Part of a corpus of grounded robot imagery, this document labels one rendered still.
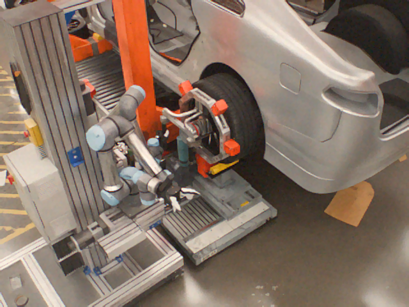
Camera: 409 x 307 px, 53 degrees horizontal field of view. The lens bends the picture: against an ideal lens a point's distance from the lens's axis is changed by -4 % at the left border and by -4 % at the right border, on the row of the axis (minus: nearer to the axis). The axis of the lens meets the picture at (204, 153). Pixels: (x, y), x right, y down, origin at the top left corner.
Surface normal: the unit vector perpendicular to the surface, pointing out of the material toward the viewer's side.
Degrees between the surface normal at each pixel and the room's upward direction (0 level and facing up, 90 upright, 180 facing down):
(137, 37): 90
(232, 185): 0
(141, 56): 90
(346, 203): 1
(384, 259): 0
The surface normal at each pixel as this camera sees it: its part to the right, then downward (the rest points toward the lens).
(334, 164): -0.26, 0.70
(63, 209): 0.64, 0.48
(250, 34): -0.80, 0.26
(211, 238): -0.03, -0.77
